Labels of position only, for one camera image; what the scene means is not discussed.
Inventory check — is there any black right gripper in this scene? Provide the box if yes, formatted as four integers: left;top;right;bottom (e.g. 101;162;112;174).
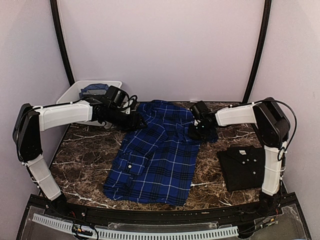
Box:
188;121;212;140

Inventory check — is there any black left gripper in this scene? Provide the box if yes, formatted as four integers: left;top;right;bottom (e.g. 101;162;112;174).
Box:
107;106;148;133

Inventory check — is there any blue plaid long sleeve shirt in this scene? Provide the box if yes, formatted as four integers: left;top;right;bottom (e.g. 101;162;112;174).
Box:
102;99;220;206

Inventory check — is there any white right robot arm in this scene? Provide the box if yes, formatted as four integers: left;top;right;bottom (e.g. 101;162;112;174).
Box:
188;97;295;196

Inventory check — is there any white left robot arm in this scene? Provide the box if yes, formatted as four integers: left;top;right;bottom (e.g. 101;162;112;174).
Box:
12;97;147;218

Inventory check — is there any blue patterned shirt in bin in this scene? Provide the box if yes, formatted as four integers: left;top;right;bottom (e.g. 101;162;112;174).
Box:
79;83;109;98

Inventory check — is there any white plastic bin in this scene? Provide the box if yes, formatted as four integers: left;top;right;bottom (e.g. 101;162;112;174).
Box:
56;79;123;104

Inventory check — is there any folded black shirt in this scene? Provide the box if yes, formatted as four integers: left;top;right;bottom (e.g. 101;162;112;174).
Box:
217;145;265;192

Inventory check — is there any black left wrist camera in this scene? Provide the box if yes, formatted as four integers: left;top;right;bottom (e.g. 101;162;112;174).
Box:
102;85;129;108

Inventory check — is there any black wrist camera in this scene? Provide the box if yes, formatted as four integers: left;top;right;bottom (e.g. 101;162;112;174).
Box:
102;85;129;108
189;101;211;121

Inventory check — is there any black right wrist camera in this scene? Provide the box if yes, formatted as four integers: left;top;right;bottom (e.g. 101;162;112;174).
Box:
189;101;211;121

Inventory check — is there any black front rail base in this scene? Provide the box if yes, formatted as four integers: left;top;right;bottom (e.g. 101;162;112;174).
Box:
16;193;311;240

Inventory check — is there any white slotted cable duct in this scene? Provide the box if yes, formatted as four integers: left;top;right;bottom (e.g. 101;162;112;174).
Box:
32;213;239;240

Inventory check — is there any black vertical frame post left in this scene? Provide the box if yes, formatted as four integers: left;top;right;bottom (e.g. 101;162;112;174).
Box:
49;0;75;87

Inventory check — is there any black vertical frame post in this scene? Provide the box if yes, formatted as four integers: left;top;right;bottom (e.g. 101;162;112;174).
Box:
49;0;75;87
241;0;272;104

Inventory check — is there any black vertical frame post right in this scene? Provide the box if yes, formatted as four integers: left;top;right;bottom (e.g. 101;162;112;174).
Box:
241;0;272;104

